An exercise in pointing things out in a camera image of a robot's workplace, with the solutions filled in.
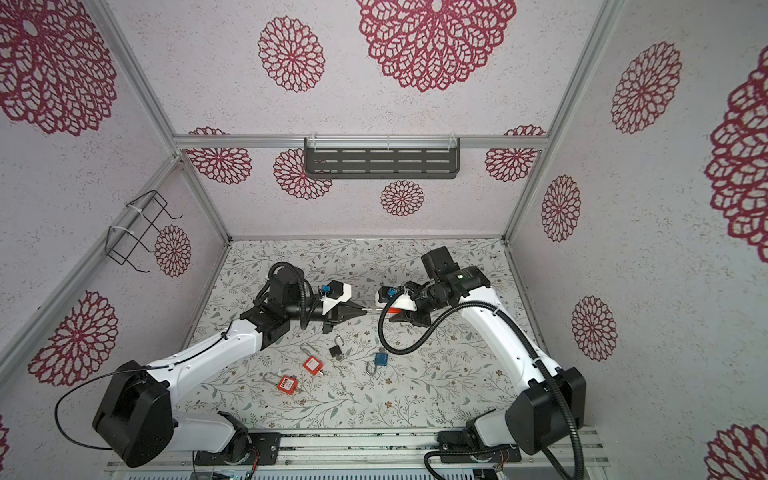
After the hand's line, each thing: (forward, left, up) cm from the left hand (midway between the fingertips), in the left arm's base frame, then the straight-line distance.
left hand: (363, 312), depth 74 cm
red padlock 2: (-10, +23, -21) cm, 32 cm away
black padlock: (0, +9, -21) cm, 23 cm away
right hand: (+3, -8, 0) cm, 9 cm away
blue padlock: (-4, -4, -21) cm, 21 cm away
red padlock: (-5, +16, -20) cm, 26 cm away
